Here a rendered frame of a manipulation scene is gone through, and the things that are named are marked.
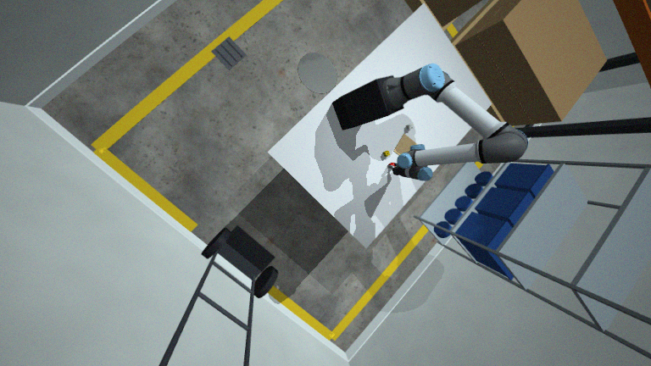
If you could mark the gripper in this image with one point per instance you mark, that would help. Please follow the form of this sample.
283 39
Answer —
399 171

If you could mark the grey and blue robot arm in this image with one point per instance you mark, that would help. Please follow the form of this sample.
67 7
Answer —
507 145

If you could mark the tan mat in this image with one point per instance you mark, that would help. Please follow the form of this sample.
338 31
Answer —
404 145

